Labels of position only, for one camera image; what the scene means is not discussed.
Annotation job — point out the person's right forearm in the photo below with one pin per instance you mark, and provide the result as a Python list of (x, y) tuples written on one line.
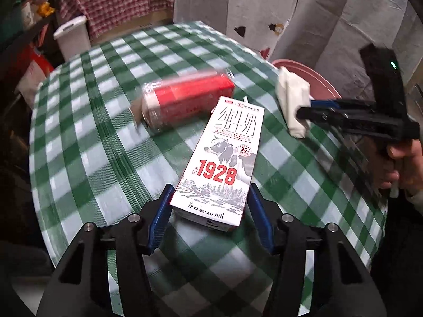
[(416, 201)]

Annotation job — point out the red box with clear wrap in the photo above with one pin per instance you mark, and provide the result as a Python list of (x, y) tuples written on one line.
[(188, 99)]

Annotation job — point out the white and red milk carton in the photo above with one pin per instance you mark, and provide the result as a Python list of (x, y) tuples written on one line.
[(221, 158)]

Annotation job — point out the white lidded bin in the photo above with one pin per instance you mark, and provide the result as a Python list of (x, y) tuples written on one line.
[(74, 41)]

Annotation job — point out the person's right hand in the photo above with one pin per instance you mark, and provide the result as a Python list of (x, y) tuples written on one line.
[(409, 165)]

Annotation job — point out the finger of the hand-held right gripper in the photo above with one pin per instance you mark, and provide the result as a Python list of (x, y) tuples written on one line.
[(330, 117), (330, 103)]

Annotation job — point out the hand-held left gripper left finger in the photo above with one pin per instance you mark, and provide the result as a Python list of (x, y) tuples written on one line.
[(162, 214)]

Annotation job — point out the yellow toy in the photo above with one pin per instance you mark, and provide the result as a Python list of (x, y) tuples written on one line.
[(45, 9)]

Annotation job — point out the red plaid shirt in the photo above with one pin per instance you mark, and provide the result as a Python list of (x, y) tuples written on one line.
[(115, 3)]

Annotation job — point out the green checked tablecloth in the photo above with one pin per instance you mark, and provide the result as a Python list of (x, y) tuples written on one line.
[(99, 138)]

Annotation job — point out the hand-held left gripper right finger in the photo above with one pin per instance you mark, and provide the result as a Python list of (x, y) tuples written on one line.
[(261, 218)]

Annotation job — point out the white sack with red print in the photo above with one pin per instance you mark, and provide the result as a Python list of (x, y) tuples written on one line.
[(29, 86)]

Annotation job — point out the cardboard box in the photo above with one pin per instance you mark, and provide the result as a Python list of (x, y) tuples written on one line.
[(155, 18)]

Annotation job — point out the jar with label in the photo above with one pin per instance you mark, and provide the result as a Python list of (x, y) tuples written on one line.
[(27, 13)]

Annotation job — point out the printed wall sheet with deer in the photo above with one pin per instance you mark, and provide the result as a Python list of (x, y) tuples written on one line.
[(231, 3)]

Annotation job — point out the pink plastic basin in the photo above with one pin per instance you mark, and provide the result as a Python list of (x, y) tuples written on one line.
[(317, 76)]

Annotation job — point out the black storage shelf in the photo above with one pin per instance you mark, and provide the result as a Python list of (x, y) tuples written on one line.
[(13, 33)]

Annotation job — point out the orange bag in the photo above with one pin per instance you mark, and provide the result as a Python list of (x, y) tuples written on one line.
[(38, 59)]

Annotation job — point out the person's dark clothing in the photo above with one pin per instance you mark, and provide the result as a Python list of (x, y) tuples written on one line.
[(403, 254)]

